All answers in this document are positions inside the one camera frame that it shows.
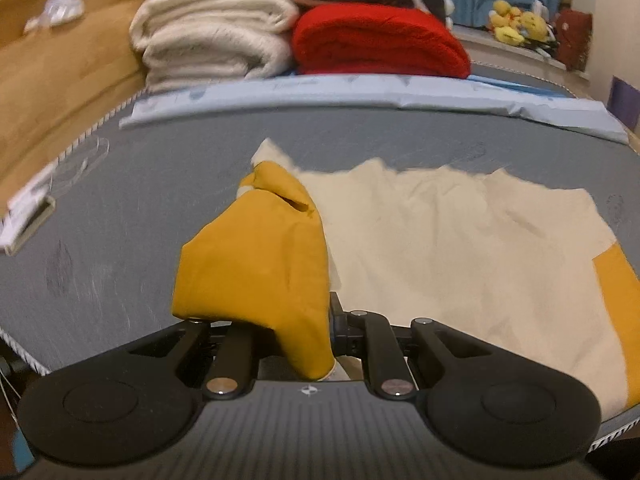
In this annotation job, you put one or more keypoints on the grey mattress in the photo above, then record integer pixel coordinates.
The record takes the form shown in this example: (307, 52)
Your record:
(175, 160)

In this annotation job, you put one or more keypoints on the dark red cushion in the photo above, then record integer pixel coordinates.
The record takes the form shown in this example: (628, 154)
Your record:
(574, 40)

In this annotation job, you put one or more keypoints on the clear plastic holder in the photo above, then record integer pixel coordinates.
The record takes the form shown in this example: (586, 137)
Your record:
(82, 165)

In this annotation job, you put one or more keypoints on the yellow plush toy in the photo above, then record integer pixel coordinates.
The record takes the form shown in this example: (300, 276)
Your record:
(534, 25)
(505, 22)

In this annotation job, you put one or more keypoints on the white crumpled plastic wrap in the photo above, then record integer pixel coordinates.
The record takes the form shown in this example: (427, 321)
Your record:
(57, 10)

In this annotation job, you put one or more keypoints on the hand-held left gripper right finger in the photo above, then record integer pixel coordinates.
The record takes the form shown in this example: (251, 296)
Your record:
(345, 332)

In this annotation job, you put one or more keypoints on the wooden headboard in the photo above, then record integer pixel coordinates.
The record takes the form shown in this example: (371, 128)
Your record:
(65, 80)

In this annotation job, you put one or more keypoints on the light blue bed sheet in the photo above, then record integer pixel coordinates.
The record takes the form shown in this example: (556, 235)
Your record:
(350, 91)

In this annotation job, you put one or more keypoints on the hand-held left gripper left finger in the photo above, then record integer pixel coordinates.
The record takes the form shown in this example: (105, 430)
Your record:
(232, 355)

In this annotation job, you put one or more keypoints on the white plush toy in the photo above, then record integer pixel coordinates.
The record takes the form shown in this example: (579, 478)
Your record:
(449, 10)

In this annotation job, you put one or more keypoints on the white window ledge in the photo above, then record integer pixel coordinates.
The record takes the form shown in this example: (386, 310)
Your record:
(500, 52)

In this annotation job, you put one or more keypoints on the white flat box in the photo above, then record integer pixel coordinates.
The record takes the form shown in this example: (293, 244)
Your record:
(27, 215)

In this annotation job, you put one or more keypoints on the cream folded blanket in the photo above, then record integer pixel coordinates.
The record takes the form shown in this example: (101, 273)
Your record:
(210, 35)

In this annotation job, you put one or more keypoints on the red folded blanket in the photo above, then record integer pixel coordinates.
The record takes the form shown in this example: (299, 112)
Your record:
(380, 40)

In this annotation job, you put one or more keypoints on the beige and yellow hooded jacket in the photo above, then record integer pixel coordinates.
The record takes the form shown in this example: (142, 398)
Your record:
(450, 260)

